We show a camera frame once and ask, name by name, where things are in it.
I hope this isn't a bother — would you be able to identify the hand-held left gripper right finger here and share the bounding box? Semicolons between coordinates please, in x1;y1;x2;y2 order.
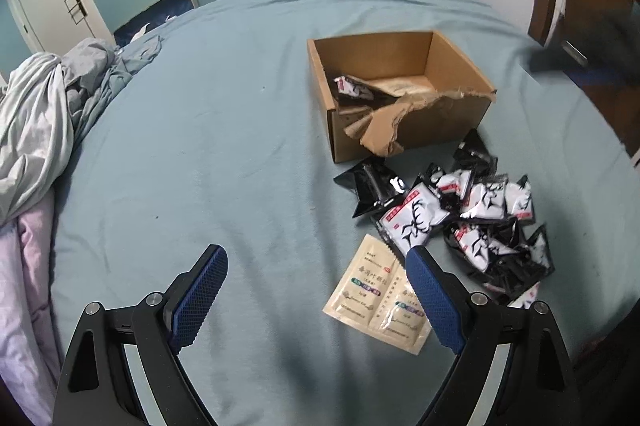
405;245;581;426

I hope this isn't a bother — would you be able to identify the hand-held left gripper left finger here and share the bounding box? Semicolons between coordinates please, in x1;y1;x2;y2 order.
52;243;229;426

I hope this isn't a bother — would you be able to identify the pile of black white packets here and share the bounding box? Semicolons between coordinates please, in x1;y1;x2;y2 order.
380;129;557;312

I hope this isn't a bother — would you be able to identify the torn cardboard box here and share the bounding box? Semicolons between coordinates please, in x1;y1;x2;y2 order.
306;30;498;164

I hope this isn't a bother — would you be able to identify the beige paper sachet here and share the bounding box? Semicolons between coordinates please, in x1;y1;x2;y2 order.
372;286;433;354
322;233;403;324

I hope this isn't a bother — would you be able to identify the black foil snack packet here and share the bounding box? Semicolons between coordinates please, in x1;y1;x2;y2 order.
334;157;406;218

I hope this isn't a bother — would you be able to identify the blue bed sheet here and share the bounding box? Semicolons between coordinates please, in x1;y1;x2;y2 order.
52;0;640;426

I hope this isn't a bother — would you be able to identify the pink quilt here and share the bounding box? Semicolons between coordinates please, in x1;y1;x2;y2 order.
0;191;63;426

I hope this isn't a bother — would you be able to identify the white black snack packet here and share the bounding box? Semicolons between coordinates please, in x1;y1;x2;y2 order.
334;75;373;100

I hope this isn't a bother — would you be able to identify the light grey crumpled duvet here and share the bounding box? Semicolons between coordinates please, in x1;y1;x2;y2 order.
0;54;76;224

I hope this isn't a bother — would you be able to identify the blue grey crumpled cloth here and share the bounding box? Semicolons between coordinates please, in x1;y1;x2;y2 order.
62;35;163;147

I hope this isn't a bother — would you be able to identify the dark framed picture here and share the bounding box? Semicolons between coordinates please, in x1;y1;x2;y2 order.
114;0;200;47

